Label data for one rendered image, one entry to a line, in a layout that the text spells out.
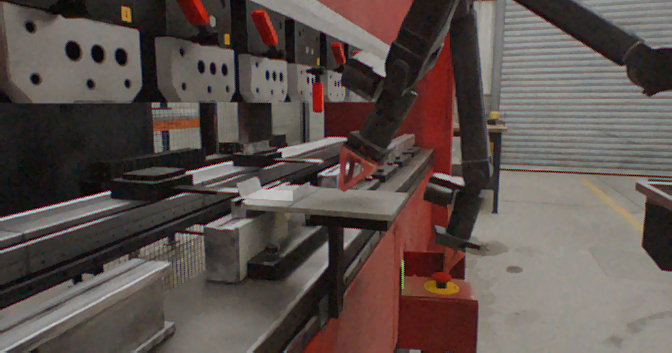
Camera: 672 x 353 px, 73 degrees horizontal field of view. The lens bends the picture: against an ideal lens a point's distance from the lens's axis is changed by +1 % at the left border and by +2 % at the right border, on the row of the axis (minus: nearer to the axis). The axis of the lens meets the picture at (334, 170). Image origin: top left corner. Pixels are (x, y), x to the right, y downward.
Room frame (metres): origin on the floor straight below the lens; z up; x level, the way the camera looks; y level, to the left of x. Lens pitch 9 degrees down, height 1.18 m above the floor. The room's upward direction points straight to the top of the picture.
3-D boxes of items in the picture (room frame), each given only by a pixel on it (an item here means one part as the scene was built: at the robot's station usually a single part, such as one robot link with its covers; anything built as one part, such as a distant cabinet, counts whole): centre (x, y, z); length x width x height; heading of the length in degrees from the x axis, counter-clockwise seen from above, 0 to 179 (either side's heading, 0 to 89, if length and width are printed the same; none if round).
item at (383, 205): (0.81, 0.01, 1.00); 0.26 x 0.18 x 0.01; 73
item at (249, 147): (0.85, 0.15, 1.13); 0.10 x 0.02 x 0.10; 163
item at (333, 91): (1.21, 0.04, 1.26); 0.15 x 0.09 x 0.17; 163
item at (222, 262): (0.91, 0.13, 0.92); 0.39 x 0.06 x 0.10; 163
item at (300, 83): (1.02, 0.10, 1.26); 0.15 x 0.09 x 0.17; 163
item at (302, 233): (0.87, 0.08, 0.89); 0.30 x 0.05 x 0.03; 163
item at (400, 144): (2.06, -0.23, 0.92); 1.67 x 0.06 x 0.10; 163
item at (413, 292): (0.97, -0.23, 0.75); 0.20 x 0.16 x 0.18; 172
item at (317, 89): (0.98, 0.04, 1.20); 0.04 x 0.02 x 0.10; 73
